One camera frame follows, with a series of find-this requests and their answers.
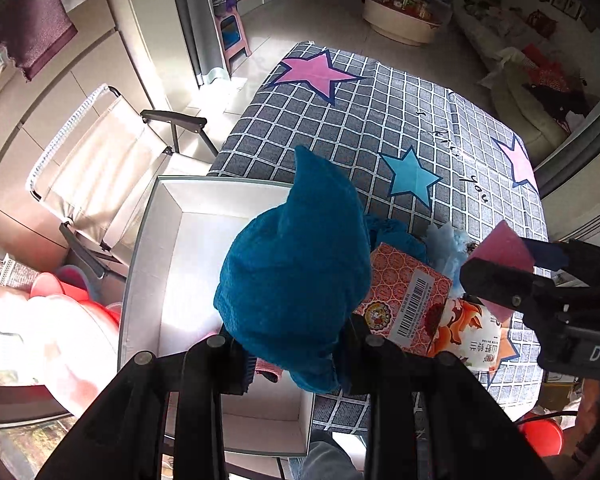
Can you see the maroon curtain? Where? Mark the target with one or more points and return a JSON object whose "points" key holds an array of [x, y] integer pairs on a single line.
{"points": [[33, 32]]}

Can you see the cream sofa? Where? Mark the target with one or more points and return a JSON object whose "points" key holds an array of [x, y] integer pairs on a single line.
{"points": [[535, 87]]}

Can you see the white open storage box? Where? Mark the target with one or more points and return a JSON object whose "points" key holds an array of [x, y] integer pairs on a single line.
{"points": [[186, 232]]}

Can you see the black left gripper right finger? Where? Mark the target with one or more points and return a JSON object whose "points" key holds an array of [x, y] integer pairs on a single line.
{"points": [[369, 364]]}

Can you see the beige folding chair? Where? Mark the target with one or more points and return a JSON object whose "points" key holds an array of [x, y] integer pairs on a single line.
{"points": [[96, 174]]}

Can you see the grey checked star tablecloth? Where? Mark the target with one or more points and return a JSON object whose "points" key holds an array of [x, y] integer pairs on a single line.
{"points": [[415, 152]]}

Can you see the teal blue fluffy towel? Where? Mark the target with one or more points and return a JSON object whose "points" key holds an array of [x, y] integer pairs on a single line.
{"points": [[295, 274]]}

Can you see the white orange squirrel snack bag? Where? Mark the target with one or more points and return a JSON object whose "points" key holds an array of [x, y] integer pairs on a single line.
{"points": [[470, 332]]}

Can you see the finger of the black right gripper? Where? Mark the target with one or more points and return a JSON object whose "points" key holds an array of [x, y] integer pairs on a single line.
{"points": [[507, 287]]}

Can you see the red patterned cardboard box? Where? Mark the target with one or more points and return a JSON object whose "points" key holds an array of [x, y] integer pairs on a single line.
{"points": [[405, 300]]}

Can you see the light blue fluffy plush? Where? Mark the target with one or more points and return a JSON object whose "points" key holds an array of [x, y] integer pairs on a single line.
{"points": [[448, 249]]}

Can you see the blue cloth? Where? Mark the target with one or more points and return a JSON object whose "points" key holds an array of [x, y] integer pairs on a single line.
{"points": [[394, 233]]}

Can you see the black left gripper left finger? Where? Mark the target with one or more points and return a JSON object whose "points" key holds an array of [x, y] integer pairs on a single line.
{"points": [[215, 367]]}

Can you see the pink plastic stool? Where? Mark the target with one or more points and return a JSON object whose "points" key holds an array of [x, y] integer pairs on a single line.
{"points": [[232, 35]]}

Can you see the pink sponge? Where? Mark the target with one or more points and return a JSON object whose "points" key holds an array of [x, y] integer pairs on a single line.
{"points": [[503, 246]]}

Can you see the red plastic basin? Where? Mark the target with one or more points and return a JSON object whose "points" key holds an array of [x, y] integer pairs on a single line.
{"points": [[543, 434]]}

